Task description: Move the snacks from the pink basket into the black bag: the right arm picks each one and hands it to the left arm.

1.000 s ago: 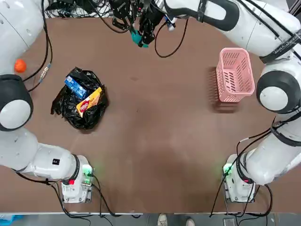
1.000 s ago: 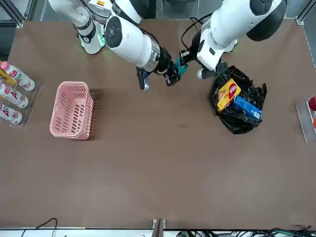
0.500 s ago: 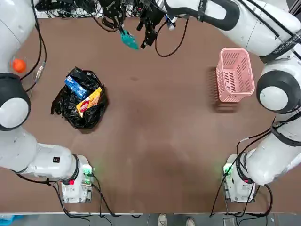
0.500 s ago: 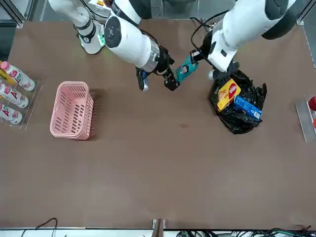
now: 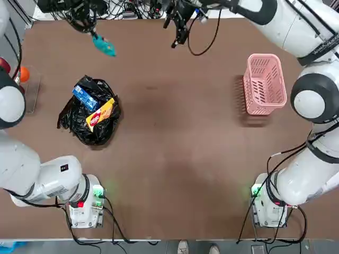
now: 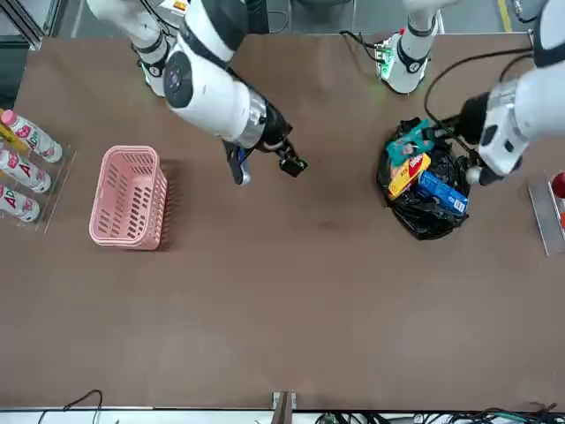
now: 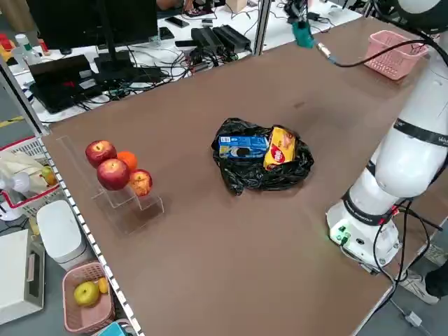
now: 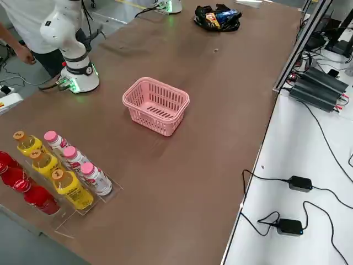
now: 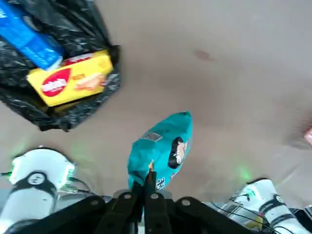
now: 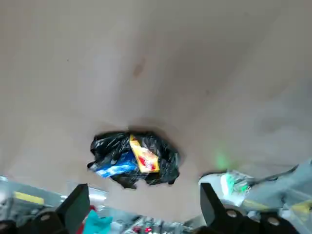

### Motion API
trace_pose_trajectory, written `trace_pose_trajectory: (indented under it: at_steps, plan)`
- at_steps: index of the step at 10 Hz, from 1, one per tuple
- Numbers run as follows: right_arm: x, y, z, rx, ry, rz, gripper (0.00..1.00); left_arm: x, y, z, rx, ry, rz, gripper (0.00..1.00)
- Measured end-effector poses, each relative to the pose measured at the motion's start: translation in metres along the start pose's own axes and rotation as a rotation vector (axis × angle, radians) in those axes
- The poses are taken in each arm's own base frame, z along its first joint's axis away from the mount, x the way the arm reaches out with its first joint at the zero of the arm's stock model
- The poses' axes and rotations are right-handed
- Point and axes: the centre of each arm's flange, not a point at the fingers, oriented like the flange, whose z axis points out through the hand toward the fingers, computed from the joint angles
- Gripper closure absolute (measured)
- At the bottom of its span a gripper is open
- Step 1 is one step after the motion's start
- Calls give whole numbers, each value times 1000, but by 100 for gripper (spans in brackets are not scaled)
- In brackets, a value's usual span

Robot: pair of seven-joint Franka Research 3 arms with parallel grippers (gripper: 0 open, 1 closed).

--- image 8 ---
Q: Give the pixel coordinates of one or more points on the yellow biscuit box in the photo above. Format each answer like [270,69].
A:
[213,20]

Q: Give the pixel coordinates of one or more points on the blue cookie box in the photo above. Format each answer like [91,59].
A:
[226,16]

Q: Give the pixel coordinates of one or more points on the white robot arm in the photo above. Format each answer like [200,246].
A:
[172,5]
[71,52]

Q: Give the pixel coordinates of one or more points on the pink plastic slotted basket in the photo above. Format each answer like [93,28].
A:
[154,124]

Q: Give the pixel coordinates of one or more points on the black plastic bag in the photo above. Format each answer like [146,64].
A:
[229,26]

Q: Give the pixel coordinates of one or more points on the person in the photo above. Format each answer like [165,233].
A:
[30,25]

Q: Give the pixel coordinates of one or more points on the white floor box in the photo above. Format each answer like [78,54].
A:
[9,103]

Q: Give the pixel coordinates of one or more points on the yellow drink bottle orange cap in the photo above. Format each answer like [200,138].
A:
[27,145]
[44,164]
[73,193]

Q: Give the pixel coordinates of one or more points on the clear acrylic stepped stand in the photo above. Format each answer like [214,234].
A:
[248,2]

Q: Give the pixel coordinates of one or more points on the small black power adapter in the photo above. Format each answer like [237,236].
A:
[289,227]
[300,183]

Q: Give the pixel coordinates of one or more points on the black monitor stand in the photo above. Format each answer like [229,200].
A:
[343,47]

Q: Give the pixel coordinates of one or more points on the aluminium frame post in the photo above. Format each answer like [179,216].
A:
[300,47]

